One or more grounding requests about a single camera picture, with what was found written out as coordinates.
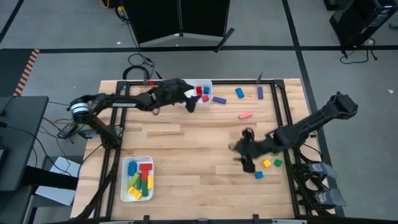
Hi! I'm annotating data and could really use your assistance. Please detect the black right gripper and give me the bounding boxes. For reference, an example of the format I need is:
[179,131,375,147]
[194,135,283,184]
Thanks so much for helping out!
[228,126,275,174]

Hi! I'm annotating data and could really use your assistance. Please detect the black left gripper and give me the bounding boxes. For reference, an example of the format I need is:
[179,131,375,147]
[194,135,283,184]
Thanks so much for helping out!
[152,77,201,113]

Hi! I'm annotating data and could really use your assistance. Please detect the light green long block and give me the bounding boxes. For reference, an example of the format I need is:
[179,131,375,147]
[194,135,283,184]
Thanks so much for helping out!
[129,172,141,189]

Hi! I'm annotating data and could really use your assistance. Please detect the yellow arch block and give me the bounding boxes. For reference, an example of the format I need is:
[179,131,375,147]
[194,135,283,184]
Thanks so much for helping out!
[127,186,143,200]

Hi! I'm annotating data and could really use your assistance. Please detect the white bin with label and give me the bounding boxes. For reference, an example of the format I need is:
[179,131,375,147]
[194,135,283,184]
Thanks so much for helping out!
[175,79,214,108]

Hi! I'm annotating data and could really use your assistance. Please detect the grey translucent bag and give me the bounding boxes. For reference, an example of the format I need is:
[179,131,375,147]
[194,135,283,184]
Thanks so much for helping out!
[309,161,338,180]
[313,188,347,208]

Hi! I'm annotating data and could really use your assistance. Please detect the black folding partition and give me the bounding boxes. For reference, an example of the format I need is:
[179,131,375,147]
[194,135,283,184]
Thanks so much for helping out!
[123,0,236,53]

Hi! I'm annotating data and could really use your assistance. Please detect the white plastic bin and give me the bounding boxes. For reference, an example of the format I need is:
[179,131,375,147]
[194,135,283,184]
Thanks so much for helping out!
[119,156,155,203]

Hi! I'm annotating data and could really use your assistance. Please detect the black power adapter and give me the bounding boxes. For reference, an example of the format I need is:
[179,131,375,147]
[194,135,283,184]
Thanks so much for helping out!
[57,123,78,139]

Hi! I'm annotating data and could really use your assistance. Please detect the white panel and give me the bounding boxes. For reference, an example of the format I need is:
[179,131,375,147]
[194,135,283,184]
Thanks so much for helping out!
[34,156,82,207]

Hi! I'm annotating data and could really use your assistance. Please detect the orange black hazard tape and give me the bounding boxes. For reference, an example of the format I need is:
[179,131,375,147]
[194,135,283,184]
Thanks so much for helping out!
[12,49,40,97]

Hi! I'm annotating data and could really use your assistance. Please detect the black equipment cart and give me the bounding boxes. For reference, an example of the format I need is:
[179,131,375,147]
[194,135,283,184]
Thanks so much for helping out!
[323,0,398,50]

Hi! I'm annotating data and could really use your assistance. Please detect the black desk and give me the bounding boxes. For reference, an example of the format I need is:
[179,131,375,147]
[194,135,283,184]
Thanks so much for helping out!
[0,95,50,192]

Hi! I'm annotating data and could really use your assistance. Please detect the black aluminium table frame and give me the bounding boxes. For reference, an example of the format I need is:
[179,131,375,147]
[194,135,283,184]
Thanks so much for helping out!
[93,79,302,220]

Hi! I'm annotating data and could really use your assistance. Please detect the black coiled floor cable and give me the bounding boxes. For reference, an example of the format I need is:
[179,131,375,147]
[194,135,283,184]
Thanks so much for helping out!
[123,52,163,81]

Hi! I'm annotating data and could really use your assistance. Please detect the black cable bundle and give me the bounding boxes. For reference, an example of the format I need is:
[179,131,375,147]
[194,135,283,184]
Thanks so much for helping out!
[287,146,330,215]
[76,146,121,219]

